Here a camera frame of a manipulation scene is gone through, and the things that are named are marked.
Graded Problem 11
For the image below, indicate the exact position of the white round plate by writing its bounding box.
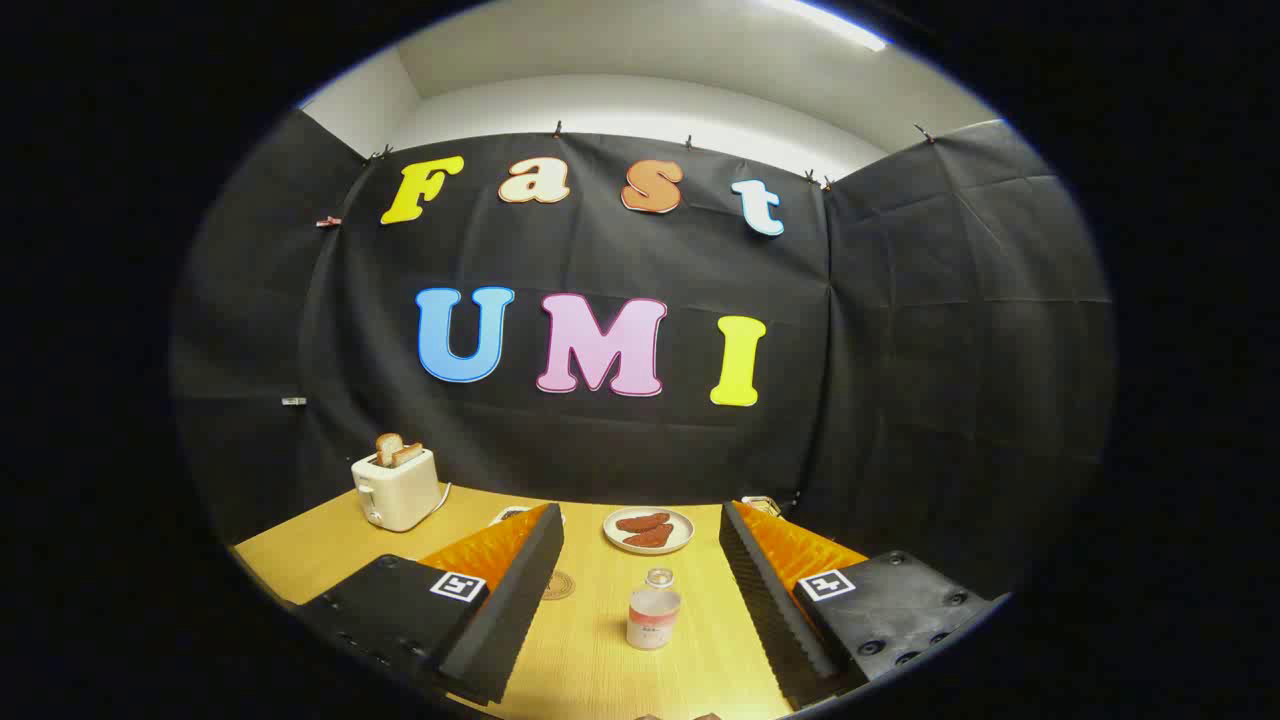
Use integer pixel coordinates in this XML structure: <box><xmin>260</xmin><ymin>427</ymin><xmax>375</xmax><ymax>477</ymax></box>
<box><xmin>603</xmin><ymin>507</ymin><xmax>695</xmax><ymax>556</ymax></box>

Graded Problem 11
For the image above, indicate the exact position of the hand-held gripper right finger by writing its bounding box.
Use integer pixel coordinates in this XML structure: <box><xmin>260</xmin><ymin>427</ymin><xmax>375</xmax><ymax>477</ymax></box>
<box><xmin>718</xmin><ymin>500</ymin><xmax>1011</xmax><ymax>711</ymax></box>

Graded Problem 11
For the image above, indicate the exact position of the clear juice bottle pink label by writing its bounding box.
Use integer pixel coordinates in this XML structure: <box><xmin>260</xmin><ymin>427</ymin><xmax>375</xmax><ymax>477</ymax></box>
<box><xmin>627</xmin><ymin>568</ymin><xmax>683</xmax><ymax>652</ymax></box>

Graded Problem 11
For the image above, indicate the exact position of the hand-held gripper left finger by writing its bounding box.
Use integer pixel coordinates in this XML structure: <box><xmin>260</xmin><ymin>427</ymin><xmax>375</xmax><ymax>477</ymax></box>
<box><xmin>293</xmin><ymin>502</ymin><xmax>566</xmax><ymax>706</ymax></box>

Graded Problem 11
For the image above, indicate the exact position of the wooden table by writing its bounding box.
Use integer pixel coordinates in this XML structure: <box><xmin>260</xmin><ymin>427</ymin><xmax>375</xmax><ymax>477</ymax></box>
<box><xmin>232</xmin><ymin>483</ymin><xmax>801</xmax><ymax>720</ymax></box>

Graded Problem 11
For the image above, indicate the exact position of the cream toaster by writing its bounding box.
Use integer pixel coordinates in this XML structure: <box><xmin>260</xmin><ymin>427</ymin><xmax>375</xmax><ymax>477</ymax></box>
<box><xmin>351</xmin><ymin>447</ymin><xmax>440</xmax><ymax>533</ymax></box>

